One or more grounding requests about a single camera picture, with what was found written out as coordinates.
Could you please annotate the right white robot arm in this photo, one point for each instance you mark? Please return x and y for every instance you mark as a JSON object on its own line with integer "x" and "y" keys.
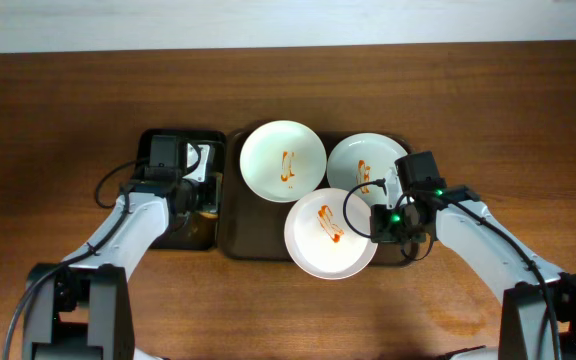
{"x": 538, "y": 298}

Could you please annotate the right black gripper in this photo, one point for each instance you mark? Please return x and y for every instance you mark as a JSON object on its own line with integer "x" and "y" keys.
{"x": 383, "y": 226}

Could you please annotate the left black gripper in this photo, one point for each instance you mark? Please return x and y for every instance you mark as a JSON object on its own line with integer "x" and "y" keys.
{"x": 207, "y": 195}

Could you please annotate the pale grey plate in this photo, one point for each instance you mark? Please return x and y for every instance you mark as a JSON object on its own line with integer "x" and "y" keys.
{"x": 363, "y": 158}

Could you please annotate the green and orange sponge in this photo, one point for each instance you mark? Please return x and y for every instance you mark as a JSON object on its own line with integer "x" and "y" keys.
{"x": 208, "y": 215}

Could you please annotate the white plate front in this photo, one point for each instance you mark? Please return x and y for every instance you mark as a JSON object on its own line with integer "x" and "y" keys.
{"x": 323, "y": 234}

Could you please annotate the small black tray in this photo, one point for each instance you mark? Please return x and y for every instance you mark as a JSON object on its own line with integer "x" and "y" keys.
{"x": 194, "y": 232}

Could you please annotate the white plate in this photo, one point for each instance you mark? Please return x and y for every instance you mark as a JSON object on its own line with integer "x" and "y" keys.
{"x": 282, "y": 161}
{"x": 323, "y": 234}

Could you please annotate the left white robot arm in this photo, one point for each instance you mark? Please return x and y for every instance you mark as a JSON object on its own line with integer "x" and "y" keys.
{"x": 79, "y": 308}

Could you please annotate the large brown serving tray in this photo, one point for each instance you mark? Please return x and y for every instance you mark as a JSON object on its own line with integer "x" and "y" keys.
{"x": 252, "y": 228}

